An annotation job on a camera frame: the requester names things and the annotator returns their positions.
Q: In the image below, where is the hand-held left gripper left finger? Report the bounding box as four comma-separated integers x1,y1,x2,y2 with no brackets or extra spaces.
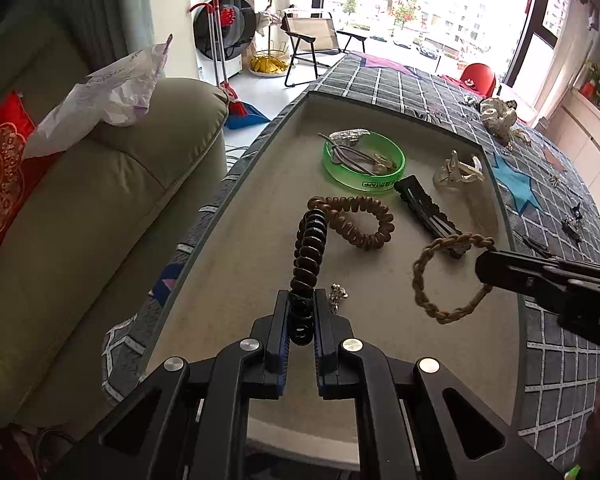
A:
50,290,292,480

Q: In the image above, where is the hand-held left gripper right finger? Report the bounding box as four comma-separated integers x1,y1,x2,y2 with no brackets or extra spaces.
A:
314,287,562,480

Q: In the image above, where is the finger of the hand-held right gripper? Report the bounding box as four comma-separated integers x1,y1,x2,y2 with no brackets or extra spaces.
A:
475,250,574,314

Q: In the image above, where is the brown braided bracelet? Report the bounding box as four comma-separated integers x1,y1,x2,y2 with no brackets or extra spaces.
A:
411,232,496,326

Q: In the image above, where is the black spiral hair tie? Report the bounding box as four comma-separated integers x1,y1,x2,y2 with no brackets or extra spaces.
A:
289,209,328,346

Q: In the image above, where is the beige jewelry tray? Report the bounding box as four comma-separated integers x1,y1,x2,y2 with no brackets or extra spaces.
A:
139,87,527,468

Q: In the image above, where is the brown spiral hair tie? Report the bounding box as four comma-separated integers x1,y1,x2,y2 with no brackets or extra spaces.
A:
307,195,396,250

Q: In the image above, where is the black hairpin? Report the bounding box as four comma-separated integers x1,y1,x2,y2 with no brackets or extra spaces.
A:
522,235,553,257

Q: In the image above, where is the small silver charm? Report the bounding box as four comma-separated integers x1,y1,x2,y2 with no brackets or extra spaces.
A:
329,283,349,313

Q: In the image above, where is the small black hair clip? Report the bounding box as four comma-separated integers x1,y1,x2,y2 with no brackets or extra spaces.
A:
561,204,584,243

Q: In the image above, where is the clear claw hair clip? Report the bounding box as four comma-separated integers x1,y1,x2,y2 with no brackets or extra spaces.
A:
432,150,485,192

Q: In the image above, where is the beige cabinet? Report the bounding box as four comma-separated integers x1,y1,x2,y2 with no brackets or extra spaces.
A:
545,87,600,201

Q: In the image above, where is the beige patterned scrunchie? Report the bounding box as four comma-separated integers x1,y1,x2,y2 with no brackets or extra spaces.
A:
480,97,518,141

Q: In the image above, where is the gold hair clip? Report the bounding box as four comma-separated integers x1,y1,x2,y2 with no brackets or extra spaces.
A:
367,152,398,175

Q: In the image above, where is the red plastic chair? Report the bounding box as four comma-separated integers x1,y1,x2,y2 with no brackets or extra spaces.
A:
440,62,497,98

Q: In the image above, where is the potted plant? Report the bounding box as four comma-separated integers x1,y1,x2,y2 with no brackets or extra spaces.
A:
580,60,600,107

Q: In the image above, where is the beige sofa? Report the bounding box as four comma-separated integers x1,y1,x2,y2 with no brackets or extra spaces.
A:
0,77,229,428

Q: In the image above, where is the silver hair clip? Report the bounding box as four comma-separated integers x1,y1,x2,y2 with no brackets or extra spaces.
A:
329,129,371,147

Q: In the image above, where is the red broom and dustpan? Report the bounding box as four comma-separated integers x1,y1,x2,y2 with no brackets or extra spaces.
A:
189,2,272,132

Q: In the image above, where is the large window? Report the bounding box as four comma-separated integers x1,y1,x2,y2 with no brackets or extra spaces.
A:
325,0,596,81

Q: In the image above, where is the yellow hangers pile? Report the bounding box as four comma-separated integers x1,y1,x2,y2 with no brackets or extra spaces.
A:
250,47,288,77

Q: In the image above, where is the white washing machine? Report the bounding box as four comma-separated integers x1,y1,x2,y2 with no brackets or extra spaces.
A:
189,0,258,81

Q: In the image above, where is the white plastic bag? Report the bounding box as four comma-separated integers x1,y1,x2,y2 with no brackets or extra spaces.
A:
22,34,173,161

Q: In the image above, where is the beige folding chair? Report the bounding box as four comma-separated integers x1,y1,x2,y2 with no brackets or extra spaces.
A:
280,7,368,88

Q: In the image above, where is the red embroidered cushion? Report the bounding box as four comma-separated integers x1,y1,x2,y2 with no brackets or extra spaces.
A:
0,91,63,276

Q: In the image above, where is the grey curtain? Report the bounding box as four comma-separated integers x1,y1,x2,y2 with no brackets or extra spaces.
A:
0,0,163,126

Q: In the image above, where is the green translucent bracelet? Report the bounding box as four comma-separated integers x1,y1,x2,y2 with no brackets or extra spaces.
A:
322,131,407,193

